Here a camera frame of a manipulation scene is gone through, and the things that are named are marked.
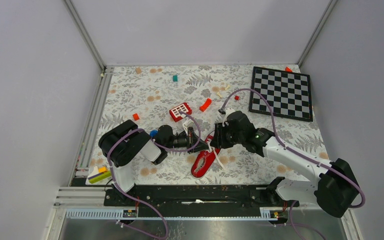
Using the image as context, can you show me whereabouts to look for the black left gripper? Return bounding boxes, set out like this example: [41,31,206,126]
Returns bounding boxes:
[164,126,210,154]

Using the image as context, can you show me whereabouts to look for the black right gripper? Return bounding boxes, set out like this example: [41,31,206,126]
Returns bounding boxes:
[209,122,245,149]

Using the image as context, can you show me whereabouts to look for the red canvas sneaker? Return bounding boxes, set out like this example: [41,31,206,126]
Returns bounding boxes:
[190,130,226,179]

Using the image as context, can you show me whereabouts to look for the blue plastic toy piece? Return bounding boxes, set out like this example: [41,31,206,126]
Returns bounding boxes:
[149,130,158,138]

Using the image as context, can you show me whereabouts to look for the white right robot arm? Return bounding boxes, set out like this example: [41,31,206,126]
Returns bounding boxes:
[210,111,361,218]

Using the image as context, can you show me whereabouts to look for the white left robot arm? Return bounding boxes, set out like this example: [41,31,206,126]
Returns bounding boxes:
[98,120,209,206]

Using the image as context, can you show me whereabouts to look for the red white window brick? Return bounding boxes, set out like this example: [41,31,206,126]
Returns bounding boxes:
[169,102,192,123]

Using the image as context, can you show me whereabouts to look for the floral patterned table mat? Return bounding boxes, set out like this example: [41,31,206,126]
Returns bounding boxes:
[97,65,328,185]

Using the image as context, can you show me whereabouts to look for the orange red curved block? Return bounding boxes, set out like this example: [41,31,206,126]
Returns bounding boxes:
[199,98,212,112]

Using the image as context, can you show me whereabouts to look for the small orange cube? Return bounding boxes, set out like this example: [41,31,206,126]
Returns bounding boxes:
[132,113,140,121]

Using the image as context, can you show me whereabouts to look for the black grey chessboard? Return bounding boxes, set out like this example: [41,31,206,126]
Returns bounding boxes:
[251,66,313,122]

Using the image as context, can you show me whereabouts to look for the orange block behind chessboard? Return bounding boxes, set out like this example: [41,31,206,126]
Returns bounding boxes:
[285,66,293,73]

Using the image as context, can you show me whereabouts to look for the yellow green block stack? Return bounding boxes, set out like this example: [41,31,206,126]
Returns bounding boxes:
[86,166,111,185]

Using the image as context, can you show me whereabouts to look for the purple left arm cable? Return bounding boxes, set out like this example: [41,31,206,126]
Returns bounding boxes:
[106,111,203,240]

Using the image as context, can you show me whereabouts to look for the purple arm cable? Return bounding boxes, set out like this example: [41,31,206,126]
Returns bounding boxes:
[106,111,203,240]
[219,88,367,240]

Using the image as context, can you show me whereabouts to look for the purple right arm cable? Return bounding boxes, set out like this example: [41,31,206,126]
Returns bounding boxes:
[219,88,367,240]

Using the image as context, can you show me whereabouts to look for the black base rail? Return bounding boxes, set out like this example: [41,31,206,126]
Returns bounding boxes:
[103,184,292,218]

